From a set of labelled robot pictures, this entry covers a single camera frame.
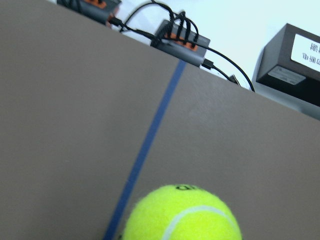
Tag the grey usb hub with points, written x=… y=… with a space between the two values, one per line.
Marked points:
x=192 y=52
x=98 y=10

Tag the grey USB hub right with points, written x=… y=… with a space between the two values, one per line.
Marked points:
x=192 y=52

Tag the grey USB hub left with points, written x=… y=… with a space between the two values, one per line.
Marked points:
x=98 y=10

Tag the yellow tennis ball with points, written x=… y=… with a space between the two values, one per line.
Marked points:
x=181 y=212

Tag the black box with label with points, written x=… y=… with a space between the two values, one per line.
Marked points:
x=290 y=63

